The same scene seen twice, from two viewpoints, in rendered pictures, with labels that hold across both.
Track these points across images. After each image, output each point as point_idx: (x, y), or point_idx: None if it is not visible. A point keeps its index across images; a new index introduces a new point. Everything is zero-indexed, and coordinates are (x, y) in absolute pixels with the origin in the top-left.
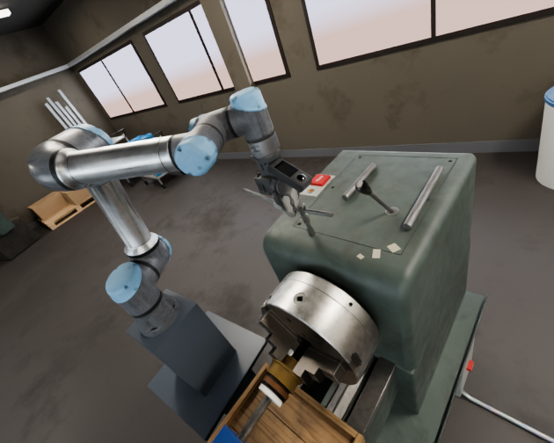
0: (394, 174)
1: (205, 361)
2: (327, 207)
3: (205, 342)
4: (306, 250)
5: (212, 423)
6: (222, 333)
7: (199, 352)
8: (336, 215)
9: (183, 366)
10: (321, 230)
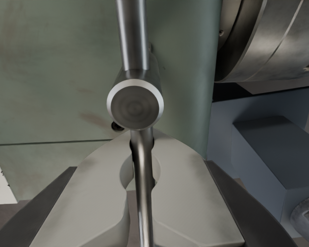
0: None
1: (279, 135)
2: (8, 86)
3: (276, 147)
4: (201, 33)
5: (299, 91)
6: (222, 149)
7: (288, 144)
8: (19, 27)
9: None
10: (111, 33)
